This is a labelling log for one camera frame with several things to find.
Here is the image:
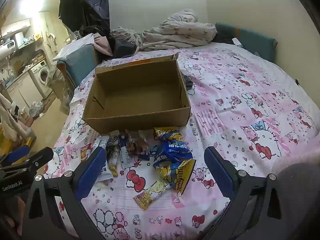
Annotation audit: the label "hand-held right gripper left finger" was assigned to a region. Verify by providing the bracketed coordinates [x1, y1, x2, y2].
[22, 147, 107, 240]

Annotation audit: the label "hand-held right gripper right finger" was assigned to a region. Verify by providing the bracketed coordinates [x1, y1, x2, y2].
[204, 146, 300, 240]

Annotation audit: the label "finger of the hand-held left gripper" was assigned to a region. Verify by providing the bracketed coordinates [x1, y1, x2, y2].
[0, 145, 30, 167]
[0, 147, 54, 178]

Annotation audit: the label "white black-print snack packet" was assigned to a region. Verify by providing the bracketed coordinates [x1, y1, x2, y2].
[97, 155, 113, 183]

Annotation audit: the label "orange red snack packet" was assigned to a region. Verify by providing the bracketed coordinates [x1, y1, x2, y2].
[80, 144, 93, 162]

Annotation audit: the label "white blue snack packet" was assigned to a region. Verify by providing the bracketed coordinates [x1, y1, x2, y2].
[118, 134, 133, 170]

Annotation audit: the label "blue yellow bear snack packet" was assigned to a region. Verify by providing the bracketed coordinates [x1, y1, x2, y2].
[154, 140, 193, 163]
[152, 158, 197, 193]
[153, 127, 186, 143]

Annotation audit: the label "long white yellow-figure snack packet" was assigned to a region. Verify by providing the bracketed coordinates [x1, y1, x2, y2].
[133, 178, 176, 211]

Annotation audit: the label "brown cardboard box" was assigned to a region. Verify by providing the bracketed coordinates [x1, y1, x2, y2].
[82, 53, 192, 133]

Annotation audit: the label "beige hanging cloth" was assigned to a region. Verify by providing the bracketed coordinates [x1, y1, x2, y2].
[0, 94, 28, 141]

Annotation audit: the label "clear plastic bag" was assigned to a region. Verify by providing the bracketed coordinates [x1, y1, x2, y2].
[28, 101, 45, 117]

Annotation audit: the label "brown snack packet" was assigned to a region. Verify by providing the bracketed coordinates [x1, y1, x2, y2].
[124, 129, 151, 161]

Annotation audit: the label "beige kitchen cabinet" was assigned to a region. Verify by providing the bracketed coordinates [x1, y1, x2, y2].
[4, 72, 45, 112]

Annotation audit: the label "white washing machine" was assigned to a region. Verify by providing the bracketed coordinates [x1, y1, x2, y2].
[28, 60, 53, 98]

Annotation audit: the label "person's leg grey pants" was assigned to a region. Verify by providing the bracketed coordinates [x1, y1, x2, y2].
[272, 162, 320, 240]

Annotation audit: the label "grey sock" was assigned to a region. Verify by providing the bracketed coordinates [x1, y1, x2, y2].
[182, 74, 196, 96]

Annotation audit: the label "teal headboard cushion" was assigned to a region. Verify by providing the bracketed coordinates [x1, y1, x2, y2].
[56, 44, 97, 88]
[215, 22, 278, 63]

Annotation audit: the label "white water heater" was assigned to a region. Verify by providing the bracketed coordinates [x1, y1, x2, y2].
[0, 39, 17, 58]

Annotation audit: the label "white plastic bag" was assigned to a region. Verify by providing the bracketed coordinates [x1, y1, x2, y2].
[52, 33, 96, 62]

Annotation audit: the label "pink cloth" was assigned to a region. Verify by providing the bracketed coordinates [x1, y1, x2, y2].
[93, 32, 113, 57]

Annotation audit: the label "dark grey cloth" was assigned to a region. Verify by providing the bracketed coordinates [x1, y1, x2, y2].
[111, 36, 138, 57]

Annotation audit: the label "crumpled beige printed quilt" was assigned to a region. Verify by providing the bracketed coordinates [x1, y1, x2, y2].
[111, 9, 218, 52]

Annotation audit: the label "black plastic bag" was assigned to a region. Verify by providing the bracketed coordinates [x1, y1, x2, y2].
[58, 0, 111, 38]

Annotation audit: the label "white wall cabinet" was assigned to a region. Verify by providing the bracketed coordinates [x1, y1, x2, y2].
[0, 19, 32, 37]

